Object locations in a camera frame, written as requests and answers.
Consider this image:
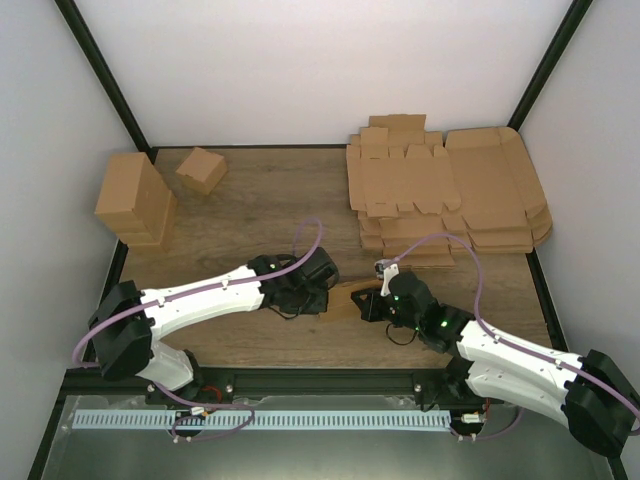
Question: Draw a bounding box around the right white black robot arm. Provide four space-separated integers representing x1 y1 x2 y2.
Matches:
351 272 639 458

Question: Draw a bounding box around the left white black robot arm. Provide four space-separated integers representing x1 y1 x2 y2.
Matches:
89 248 339 404

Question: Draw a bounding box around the small folded cardboard box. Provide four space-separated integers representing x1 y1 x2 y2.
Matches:
175 147 228 195

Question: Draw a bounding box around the low folded cardboard box stack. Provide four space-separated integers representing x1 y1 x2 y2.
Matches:
115 190 177 254

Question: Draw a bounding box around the tall folded cardboard box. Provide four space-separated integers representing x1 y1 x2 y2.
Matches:
95 152 170 233

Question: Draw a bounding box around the stack of flat cardboard blanks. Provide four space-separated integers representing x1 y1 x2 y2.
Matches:
346 114 466 258

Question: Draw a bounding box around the large flat cardboard blanks stack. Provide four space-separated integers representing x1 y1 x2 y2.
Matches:
443 127 552 253

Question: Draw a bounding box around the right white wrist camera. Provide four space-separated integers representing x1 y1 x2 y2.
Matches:
374 259 400 297

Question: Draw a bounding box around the grey metal base plate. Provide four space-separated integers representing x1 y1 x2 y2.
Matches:
40 397 616 479

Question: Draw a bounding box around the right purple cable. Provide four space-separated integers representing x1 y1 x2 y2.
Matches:
384 232 640 443

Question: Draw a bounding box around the black aluminium frame rail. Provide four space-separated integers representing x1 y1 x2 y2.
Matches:
61 367 456 397

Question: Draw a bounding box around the light blue slotted cable duct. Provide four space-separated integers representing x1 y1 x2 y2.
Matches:
72 409 451 432

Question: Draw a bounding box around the right black frame post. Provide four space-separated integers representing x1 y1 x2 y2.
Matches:
507 0 593 131

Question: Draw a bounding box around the black frame post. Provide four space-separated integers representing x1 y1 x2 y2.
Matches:
54 0 151 153
507 0 593 131

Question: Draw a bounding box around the left black frame post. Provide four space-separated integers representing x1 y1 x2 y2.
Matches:
54 0 151 153

